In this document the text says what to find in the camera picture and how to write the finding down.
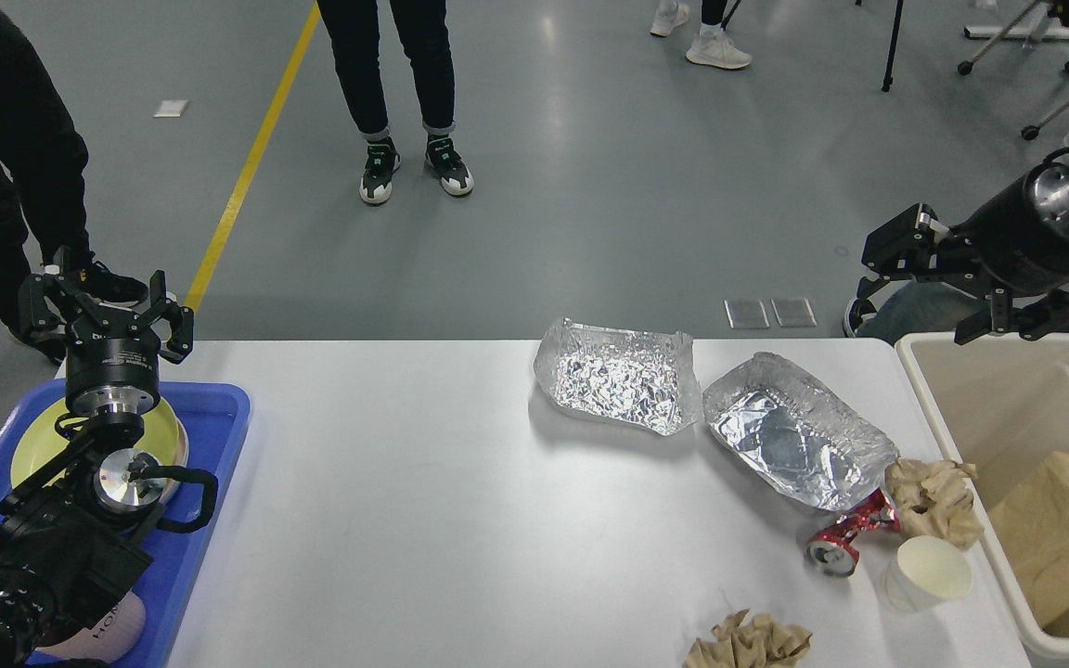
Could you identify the brown paper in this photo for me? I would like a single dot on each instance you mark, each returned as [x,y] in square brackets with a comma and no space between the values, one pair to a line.
[934,499]
[742,640]

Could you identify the person in white sneakers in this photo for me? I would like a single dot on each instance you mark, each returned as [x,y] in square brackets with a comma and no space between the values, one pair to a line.
[712,46]

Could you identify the metal floor plate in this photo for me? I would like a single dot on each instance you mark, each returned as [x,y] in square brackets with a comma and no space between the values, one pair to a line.
[746,314]
[794,313]

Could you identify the brown paper bag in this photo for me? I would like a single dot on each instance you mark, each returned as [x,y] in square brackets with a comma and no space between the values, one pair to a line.
[1032,526]

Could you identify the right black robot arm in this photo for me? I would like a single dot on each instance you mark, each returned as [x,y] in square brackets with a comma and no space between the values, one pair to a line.
[974,280]

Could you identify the yellow plate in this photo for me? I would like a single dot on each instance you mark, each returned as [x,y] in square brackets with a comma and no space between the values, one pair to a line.
[43,440]

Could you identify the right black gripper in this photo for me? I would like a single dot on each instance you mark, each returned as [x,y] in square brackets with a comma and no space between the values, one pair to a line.
[1021,237]

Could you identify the crushed red can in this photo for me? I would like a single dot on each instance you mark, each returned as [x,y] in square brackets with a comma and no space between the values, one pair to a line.
[831,551]

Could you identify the crumpled foil sheet right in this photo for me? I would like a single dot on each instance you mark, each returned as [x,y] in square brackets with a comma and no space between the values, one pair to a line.
[807,443]

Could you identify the blue plastic tray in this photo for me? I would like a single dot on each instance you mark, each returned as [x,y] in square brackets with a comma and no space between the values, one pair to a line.
[216,417]

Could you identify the person in black left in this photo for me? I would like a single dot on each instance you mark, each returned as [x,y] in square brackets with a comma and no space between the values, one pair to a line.
[42,162]

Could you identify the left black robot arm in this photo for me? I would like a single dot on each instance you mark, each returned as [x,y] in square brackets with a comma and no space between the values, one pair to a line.
[71,539]

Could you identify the crumpled foil sheet left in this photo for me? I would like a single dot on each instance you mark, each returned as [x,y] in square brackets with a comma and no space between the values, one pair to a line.
[642,379]

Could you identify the beige plastic bin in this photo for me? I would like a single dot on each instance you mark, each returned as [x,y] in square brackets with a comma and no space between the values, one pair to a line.
[1001,403]

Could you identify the crumpled foil sheet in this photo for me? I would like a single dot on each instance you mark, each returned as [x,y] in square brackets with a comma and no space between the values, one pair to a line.
[642,379]
[807,443]

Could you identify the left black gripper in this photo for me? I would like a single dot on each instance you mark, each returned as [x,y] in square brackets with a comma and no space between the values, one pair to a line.
[105,374]

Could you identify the pink mug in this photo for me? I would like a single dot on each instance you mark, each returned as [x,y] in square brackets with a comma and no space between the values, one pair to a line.
[108,640]

